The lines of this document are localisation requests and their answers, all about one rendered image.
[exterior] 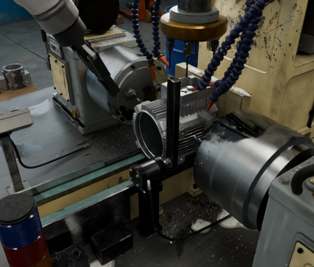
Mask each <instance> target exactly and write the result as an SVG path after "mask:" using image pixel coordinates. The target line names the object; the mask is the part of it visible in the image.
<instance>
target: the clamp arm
mask: <svg viewBox="0 0 314 267"><path fill-rule="evenodd" d="M181 90H182V85H181V80H180V79H178V78H176V77H174V76H172V77H169V78H167V130H166V159H165V161H168V160H169V161H168V164H171V165H169V166H168V168H169V169H170V170H172V171H174V170H176V169H177V168H178V145H179V119H180V93H181Z"/></svg>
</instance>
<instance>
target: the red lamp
mask: <svg viewBox="0 0 314 267"><path fill-rule="evenodd" d="M2 247H3V250H4V253H5V255H6V258H7V261H8V263H9V264H10V265H11V266H13V267H31V266H33V265H35V264H37V263H38V262H39V261H41V260H42V259H43V257H44V256H45V255H46V252H47V243H46V239H45V235H44V232H43V228H42V231H41V234H40V235H39V237H38V238H37V239H36V240H35V241H34V242H32V243H31V244H29V245H27V246H24V247H20V248H9V247H6V246H4V245H3V244H2Z"/></svg>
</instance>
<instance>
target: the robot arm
mask: <svg viewBox="0 0 314 267"><path fill-rule="evenodd" d="M14 1H15V2H16V3H17V4H19V5H21V6H22V7H24V8H25V9H26V10H27V11H28V12H29V13H30V14H31V15H32V17H33V18H34V19H35V20H36V21H37V22H38V23H39V25H40V26H41V27H42V28H43V30H44V31H45V32H46V33H47V34H51V35H52V36H53V37H54V38H55V40H56V41H57V42H58V43H59V45H60V46H62V47H70V48H71V49H72V50H73V51H74V52H75V53H76V54H77V55H78V57H79V58H80V59H81V61H83V63H84V64H85V65H86V67H87V68H88V69H89V70H90V72H91V73H94V75H95V77H97V79H98V82H100V83H101V84H102V86H103V87H104V88H105V89H106V91H107V92H108V93H109V95H110V96H112V97H114V96H115V95H116V94H117V93H118V92H119V91H120V88H119V87H118V86H117V84H116V83H115V82H114V80H113V79H112V78H111V76H110V75H111V73H110V72H109V71H108V69H107V67H106V66H105V64H104V63H103V61H102V59H101V58H100V56H99V53H98V51H97V50H93V48H92V47H91V44H90V42H89V41H88V40H87V39H86V40H85V39H84V35H85V33H86V26H85V24H84V23H83V21H82V20H81V19H80V17H79V10H78V9H77V8H76V6H75V5H74V3H73V1H72V0H14Z"/></svg>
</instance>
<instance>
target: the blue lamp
mask: <svg viewBox="0 0 314 267"><path fill-rule="evenodd" d="M41 231H42V224H41V220H40V216H39V212H38V208H37V205H36V209H35V211H34V213H33V214H32V215H31V216H30V217H29V218H28V219H27V220H25V221H23V222H21V223H19V224H16V225H10V226H9V225H0V241H1V243H2V244H3V245H4V246H6V247H9V248H20V247H24V246H27V245H29V244H31V243H32V242H34V241H35V240H36V239H37V238H38V237H39V235H40V234H41Z"/></svg>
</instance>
